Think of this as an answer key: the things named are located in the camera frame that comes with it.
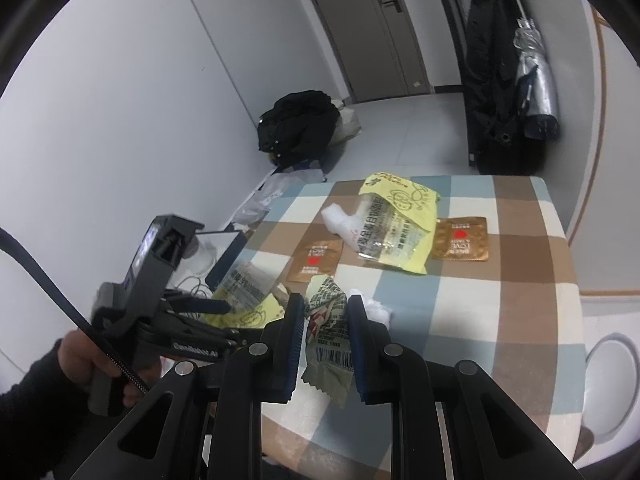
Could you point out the person's left hand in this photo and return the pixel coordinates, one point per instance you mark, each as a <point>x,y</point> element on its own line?
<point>79,357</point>

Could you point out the black clothes pile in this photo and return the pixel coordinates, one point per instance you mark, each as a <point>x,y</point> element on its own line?
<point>298,128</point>

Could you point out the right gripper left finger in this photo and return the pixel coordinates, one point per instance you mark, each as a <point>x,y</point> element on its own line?
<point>265,371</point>

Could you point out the printed snack wrapper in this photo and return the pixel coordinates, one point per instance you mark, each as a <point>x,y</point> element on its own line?
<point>328,354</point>

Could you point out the beige bag on floor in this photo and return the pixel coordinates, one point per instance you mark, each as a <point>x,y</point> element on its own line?
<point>347,124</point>

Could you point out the checkered blanket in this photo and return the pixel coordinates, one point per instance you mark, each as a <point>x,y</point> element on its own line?
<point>517,314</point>

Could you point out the silver folded umbrella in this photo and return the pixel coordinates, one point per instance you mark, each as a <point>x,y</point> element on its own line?
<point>537,98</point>

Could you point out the hanging black coat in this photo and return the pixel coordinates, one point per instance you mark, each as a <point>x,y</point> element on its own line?
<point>493,114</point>

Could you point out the open dark blue box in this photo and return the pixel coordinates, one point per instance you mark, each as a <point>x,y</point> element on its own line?
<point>228,246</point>

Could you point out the grey door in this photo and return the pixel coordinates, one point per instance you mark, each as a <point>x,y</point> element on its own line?
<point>376,47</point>

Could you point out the white tissue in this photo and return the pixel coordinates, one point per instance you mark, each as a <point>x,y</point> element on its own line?
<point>376,311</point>

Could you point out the gold heart sachet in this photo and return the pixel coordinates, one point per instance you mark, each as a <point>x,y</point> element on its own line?
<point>461,239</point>
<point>315,258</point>

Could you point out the white trash bin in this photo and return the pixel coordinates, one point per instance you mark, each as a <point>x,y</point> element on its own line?
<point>610,420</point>

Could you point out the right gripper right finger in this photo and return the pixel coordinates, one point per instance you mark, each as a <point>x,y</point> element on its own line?
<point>388,373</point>

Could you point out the white paper roll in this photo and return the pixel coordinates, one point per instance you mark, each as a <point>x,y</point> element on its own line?
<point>200,257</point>

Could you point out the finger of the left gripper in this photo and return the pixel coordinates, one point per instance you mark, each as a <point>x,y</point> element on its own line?
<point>187,303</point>

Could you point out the large yellow snack bag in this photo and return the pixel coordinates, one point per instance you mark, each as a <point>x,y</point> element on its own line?
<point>398,222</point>

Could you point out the grey plastic bag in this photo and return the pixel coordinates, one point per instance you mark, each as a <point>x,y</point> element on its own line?
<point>260,203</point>

